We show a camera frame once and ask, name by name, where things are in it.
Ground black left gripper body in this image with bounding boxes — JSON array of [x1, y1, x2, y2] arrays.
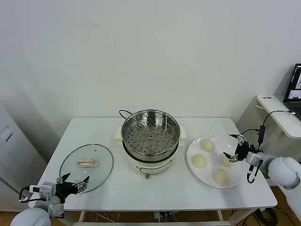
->
[[55, 180, 79, 202]]

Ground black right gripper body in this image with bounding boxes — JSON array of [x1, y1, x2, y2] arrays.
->
[[235, 141, 253, 162]]

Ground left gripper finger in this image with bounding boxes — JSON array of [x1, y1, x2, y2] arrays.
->
[[76, 175, 91, 193], [56, 172, 71, 185]]

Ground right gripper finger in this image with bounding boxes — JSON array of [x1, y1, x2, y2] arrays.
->
[[222, 152, 238, 163], [229, 133, 245, 145]]

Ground white steamed baozi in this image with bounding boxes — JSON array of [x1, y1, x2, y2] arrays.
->
[[199, 138, 215, 153], [219, 153, 235, 167], [213, 168, 231, 185], [191, 153, 208, 169]]

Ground glass pot lid cream handle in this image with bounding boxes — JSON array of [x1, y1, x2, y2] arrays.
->
[[59, 143, 114, 194]]

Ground perforated steel steamer basket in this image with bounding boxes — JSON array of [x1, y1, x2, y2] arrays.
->
[[121, 108, 181, 158]]

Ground white round plate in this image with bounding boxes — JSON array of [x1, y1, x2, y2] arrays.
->
[[187, 137, 245, 189]]

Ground white side table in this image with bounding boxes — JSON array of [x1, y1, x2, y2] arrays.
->
[[235, 94, 301, 165]]

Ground white cabinet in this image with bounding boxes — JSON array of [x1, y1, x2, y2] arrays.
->
[[0, 103, 48, 212]]

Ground cream electric cooker pot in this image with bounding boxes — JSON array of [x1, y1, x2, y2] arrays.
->
[[114, 126, 188, 181]]

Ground black open laptop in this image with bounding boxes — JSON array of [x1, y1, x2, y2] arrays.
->
[[283, 63, 301, 111]]

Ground white power strip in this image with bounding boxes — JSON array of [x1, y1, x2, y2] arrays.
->
[[154, 211, 174, 222]]

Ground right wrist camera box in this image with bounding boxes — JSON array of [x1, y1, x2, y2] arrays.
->
[[246, 152, 261, 167]]

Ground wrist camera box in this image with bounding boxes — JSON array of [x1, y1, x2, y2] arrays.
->
[[29, 181, 56, 198], [246, 152, 261, 167]]

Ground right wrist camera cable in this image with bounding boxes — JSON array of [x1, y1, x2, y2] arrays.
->
[[246, 163, 261, 184]]

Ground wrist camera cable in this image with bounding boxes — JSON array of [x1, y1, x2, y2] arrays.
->
[[19, 186, 32, 202], [246, 163, 261, 184]]

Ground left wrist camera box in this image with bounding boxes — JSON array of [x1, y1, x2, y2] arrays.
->
[[29, 181, 56, 198]]

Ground black cable with adapter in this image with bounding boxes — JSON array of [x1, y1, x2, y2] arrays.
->
[[239, 110, 294, 151]]

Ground white table frame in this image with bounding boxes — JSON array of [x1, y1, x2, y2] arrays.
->
[[58, 207, 266, 226]]

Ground white floor cables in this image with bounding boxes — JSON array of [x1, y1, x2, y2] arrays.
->
[[91, 211, 153, 223]]

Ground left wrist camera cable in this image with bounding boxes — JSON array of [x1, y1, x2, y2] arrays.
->
[[19, 186, 32, 202]]

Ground black cable coil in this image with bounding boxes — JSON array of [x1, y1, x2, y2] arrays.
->
[[257, 207, 279, 226]]

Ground black cooker power cord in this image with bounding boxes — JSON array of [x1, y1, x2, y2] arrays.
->
[[119, 109, 132, 121]]

